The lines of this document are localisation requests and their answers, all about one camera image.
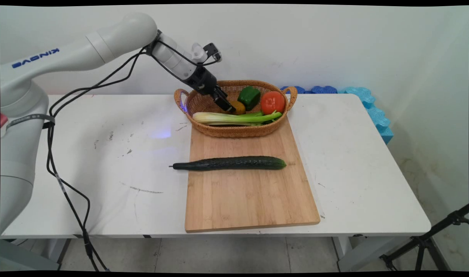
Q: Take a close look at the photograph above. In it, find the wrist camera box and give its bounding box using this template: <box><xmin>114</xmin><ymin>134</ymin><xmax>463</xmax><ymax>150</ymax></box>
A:
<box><xmin>191</xmin><ymin>42</ymin><xmax>223</xmax><ymax>64</ymax></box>

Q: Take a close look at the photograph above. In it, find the white table leg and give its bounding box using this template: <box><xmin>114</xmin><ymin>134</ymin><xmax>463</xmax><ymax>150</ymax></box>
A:
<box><xmin>332</xmin><ymin>235</ymin><xmax>412</xmax><ymax>272</ymax></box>

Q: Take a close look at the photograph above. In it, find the dark blue foam mat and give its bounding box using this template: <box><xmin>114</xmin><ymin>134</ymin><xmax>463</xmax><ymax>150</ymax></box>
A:
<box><xmin>280</xmin><ymin>85</ymin><xmax>339</xmax><ymax>95</ymax></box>

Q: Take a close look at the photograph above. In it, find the wooden cutting board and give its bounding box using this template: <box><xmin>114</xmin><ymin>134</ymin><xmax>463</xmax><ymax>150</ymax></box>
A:
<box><xmin>185</xmin><ymin>117</ymin><xmax>321</xmax><ymax>234</ymax></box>

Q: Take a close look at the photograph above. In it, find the red tomato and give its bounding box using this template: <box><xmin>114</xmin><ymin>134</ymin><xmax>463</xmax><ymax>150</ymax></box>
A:
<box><xmin>260</xmin><ymin>91</ymin><xmax>286</xmax><ymax>115</ymax></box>

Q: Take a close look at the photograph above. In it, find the grey table leg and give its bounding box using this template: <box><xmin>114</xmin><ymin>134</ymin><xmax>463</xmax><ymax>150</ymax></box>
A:
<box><xmin>0</xmin><ymin>238</ymin><xmax>72</xmax><ymax>272</ymax></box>

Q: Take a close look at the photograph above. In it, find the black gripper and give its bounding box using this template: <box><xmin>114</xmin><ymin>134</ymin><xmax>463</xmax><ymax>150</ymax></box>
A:
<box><xmin>186</xmin><ymin>65</ymin><xmax>237</xmax><ymax>113</ymax></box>

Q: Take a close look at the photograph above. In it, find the green bell pepper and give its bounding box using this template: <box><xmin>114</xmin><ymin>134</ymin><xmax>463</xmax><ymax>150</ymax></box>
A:
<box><xmin>238</xmin><ymin>86</ymin><xmax>261</xmax><ymax>111</ymax></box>

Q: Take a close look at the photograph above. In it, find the dark green cucumber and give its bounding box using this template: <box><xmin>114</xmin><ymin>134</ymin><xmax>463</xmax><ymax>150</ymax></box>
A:
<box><xmin>169</xmin><ymin>156</ymin><xmax>287</xmax><ymax>171</ymax></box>

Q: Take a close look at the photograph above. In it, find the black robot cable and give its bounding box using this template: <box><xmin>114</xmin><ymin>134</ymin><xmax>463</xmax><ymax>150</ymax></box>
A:
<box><xmin>45</xmin><ymin>30</ymin><xmax>220</xmax><ymax>272</ymax></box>

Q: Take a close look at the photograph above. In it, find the black tripod stand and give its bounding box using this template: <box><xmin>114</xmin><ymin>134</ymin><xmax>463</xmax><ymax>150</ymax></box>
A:
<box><xmin>379</xmin><ymin>204</ymin><xmax>469</xmax><ymax>272</ymax></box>

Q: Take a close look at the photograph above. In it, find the cyan foam mat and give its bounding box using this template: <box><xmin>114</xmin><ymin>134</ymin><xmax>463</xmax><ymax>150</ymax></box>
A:
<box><xmin>338</xmin><ymin>87</ymin><xmax>394</xmax><ymax>145</ymax></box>

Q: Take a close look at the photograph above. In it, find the woven wicker basket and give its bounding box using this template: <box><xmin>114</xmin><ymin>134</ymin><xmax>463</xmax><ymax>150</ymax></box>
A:
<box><xmin>174</xmin><ymin>80</ymin><xmax>298</xmax><ymax>138</ymax></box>

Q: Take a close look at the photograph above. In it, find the green celery stalk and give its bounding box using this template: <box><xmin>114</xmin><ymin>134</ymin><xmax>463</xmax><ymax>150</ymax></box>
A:
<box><xmin>193</xmin><ymin>110</ymin><xmax>283</xmax><ymax>127</ymax></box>

